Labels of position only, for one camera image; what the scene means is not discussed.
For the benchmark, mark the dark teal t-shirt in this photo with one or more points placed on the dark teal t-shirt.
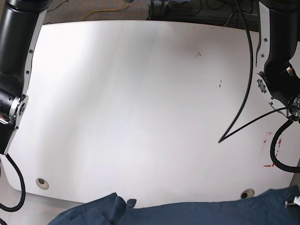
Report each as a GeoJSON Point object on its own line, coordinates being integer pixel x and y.
{"type": "Point", "coordinates": [268, 208]}

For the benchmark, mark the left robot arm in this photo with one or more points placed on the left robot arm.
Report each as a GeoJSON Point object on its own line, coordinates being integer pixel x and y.
{"type": "Point", "coordinates": [278, 38]}

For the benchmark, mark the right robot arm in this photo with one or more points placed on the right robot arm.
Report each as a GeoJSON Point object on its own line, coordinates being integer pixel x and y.
{"type": "Point", "coordinates": [20, 25]}

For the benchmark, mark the right table cable grommet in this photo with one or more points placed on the right table cable grommet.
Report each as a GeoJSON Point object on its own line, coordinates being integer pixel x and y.
{"type": "Point", "coordinates": [248, 193]}

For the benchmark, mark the table cable grommet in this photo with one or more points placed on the table cable grommet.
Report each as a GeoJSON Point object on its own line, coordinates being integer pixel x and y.
{"type": "Point", "coordinates": [42, 183]}
{"type": "Point", "coordinates": [248, 193]}

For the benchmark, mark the left table cable grommet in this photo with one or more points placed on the left table cable grommet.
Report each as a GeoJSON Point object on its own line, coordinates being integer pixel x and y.
{"type": "Point", "coordinates": [42, 183]}

